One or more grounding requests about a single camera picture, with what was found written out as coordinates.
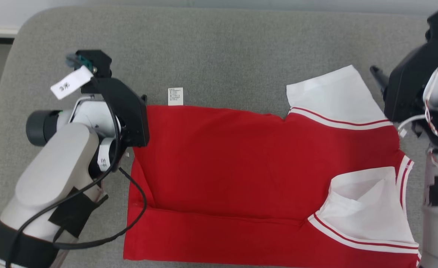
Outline thin black left camera cable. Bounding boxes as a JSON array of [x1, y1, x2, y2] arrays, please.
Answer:
[[5, 84, 122, 268]]

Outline white paper cable tag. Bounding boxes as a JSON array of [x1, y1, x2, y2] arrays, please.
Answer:
[[50, 66, 94, 100]]

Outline red t-shirt white sleeves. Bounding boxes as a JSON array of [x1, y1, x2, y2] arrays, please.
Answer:
[[123, 65, 420, 268]]

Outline teal left camera connector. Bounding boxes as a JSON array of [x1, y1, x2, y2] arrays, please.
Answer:
[[66, 53, 93, 72]]

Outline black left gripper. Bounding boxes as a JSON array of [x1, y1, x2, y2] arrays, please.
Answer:
[[80, 77, 150, 148]]

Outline thick black left gripper cable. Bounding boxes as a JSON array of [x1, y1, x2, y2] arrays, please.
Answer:
[[52, 167, 147, 250]]

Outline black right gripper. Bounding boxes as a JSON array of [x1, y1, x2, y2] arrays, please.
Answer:
[[369, 37, 438, 123]]

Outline white wraparound cable label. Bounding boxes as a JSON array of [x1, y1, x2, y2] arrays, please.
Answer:
[[97, 138, 116, 172]]

